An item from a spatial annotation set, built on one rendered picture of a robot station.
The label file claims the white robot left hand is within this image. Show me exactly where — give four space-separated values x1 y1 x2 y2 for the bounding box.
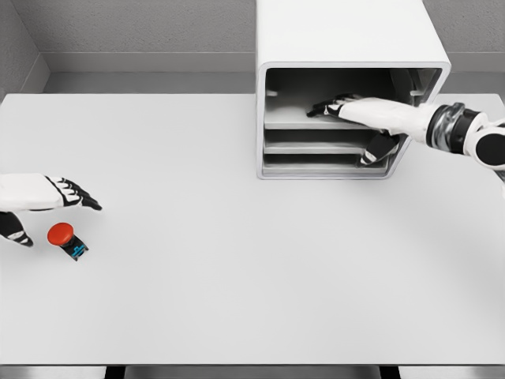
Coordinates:
0 173 103 248

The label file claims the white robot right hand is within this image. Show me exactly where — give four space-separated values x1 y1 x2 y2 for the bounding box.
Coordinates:
306 93 418 167

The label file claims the white cabinet drawer tray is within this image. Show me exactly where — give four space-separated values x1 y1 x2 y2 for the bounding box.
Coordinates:
263 139 372 156
261 153 391 178
264 111 380 131

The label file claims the white tabletop storage cabinet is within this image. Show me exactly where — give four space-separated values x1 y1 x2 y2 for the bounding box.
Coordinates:
255 0 452 182

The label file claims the red button load switch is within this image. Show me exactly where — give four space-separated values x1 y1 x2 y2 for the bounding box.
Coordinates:
47 222 90 263

